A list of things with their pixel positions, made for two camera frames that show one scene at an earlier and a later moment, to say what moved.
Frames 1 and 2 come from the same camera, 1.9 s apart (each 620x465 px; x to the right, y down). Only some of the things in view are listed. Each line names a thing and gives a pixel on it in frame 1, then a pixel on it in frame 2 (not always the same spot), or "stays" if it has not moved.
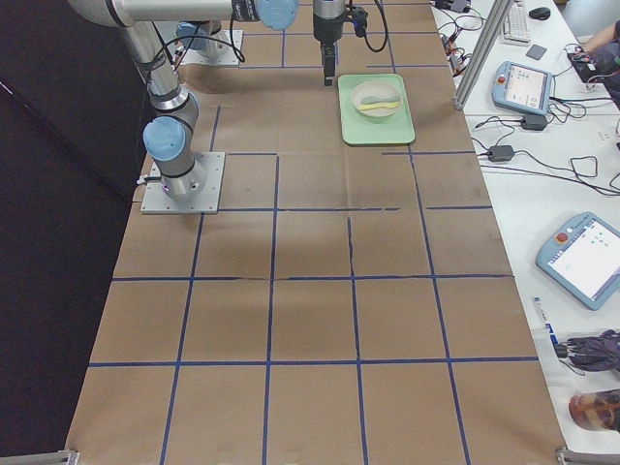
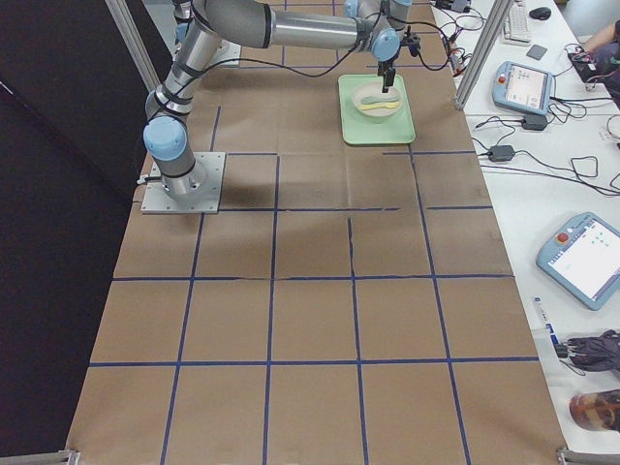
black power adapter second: x=534 y=122 stays
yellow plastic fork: x=382 y=105 stays
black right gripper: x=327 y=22 -> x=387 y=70
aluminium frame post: x=484 y=51 stays
